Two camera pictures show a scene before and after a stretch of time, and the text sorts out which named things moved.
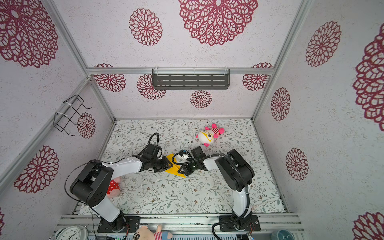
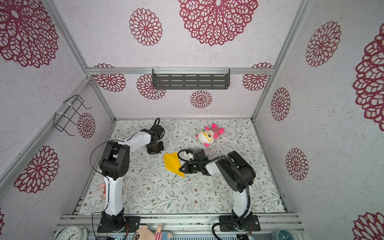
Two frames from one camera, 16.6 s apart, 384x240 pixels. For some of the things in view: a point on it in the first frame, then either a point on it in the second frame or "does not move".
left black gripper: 166,165 -> 150,151
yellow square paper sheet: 174,169 does not move
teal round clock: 282,234 does not move
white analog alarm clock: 72,232 does not move
